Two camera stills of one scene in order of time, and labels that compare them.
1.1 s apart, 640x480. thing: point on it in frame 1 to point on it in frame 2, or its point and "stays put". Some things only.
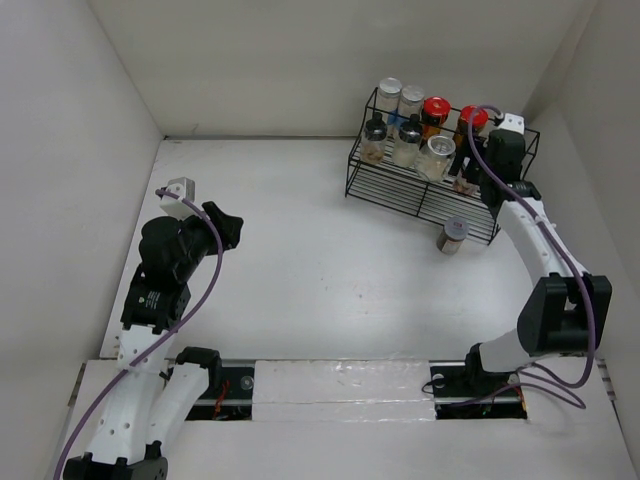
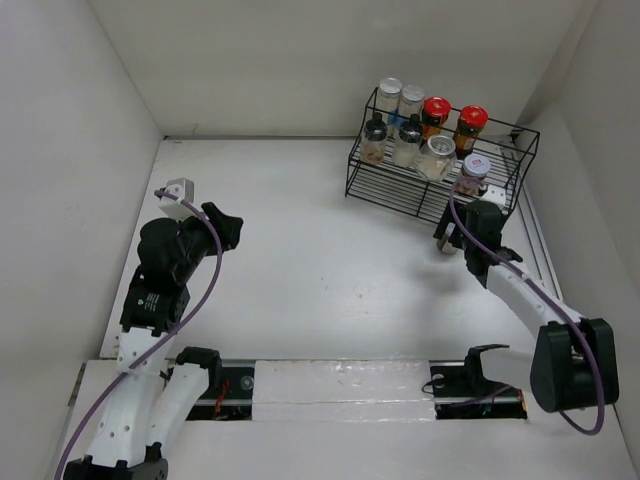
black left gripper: [225, 225] stays put
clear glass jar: [434, 160] stays put
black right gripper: [458, 162] to [440, 232]
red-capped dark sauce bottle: [436, 110] stays put
